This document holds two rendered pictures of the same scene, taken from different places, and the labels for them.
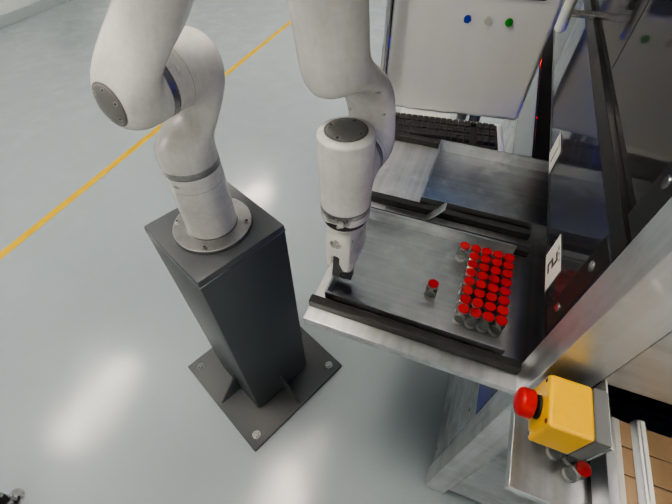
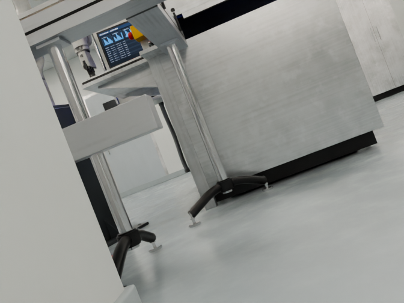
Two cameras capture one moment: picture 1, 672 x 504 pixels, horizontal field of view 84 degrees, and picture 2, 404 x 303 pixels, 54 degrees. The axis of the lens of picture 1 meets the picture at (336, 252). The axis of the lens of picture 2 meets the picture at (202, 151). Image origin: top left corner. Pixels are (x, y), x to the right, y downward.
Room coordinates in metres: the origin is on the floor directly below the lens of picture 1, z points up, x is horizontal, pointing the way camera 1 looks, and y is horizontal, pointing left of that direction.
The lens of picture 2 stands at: (-1.87, 0.11, 0.31)
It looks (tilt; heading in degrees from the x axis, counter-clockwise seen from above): 0 degrees down; 346
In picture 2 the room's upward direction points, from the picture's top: 21 degrees counter-clockwise
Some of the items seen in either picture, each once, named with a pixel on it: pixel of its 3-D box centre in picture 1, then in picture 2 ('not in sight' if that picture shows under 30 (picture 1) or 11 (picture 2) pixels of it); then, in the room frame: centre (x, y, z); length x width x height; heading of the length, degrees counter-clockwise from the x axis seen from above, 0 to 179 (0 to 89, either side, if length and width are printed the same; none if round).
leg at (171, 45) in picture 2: not in sight; (199, 117); (-0.03, -0.39, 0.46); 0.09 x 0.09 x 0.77; 69
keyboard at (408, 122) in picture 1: (436, 129); not in sight; (1.14, -0.35, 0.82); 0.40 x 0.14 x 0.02; 76
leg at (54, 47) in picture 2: not in sight; (93, 146); (-0.44, 0.12, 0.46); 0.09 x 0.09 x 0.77; 69
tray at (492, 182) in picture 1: (496, 185); not in sight; (0.75, -0.41, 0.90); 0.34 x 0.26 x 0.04; 69
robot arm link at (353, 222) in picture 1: (345, 208); (82, 50); (0.46, -0.02, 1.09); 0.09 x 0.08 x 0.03; 159
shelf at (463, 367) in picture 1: (455, 231); (138, 79); (0.61, -0.29, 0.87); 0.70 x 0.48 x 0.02; 159
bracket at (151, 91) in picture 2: not in sight; (151, 94); (0.85, -0.37, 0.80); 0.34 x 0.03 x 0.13; 69
